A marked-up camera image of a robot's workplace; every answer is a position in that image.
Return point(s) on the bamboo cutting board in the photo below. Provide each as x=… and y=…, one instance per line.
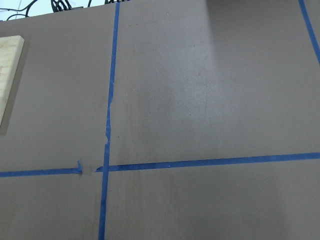
x=11, y=48

